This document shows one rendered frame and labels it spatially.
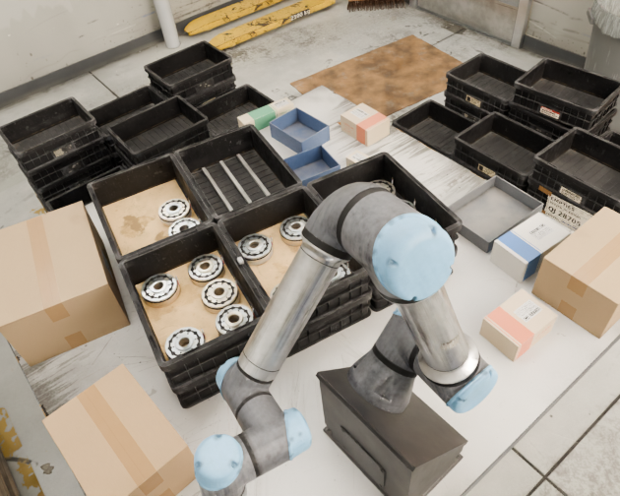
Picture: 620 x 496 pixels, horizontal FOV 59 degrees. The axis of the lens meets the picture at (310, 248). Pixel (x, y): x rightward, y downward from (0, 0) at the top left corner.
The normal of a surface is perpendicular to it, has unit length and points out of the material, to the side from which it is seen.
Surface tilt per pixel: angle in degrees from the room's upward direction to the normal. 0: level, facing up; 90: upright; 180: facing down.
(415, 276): 74
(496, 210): 0
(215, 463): 7
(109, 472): 0
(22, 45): 90
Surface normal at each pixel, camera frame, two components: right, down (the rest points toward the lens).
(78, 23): 0.63, 0.54
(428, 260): 0.44, 0.41
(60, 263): -0.07, -0.68
